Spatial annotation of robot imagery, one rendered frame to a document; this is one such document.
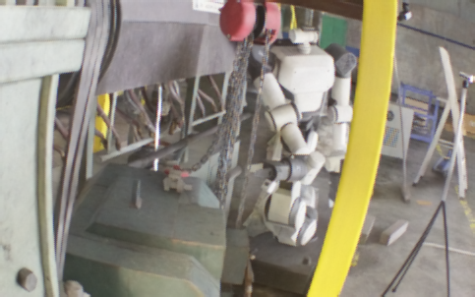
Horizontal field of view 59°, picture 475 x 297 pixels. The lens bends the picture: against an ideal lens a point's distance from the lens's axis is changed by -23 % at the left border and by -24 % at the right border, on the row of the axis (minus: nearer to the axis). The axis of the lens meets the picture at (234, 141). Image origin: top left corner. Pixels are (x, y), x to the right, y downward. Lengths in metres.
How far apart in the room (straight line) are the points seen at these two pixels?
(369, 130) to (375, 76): 0.15
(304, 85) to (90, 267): 1.47
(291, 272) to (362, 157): 1.36
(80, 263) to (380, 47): 0.92
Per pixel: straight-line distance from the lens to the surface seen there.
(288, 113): 2.09
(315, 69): 2.24
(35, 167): 0.73
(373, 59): 1.35
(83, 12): 0.71
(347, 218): 1.42
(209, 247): 1.11
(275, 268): 2.66
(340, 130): 2.51
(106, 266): 1.02
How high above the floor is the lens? 1.33
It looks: 13 degrees down
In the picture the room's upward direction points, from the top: 9 degrees clockwise
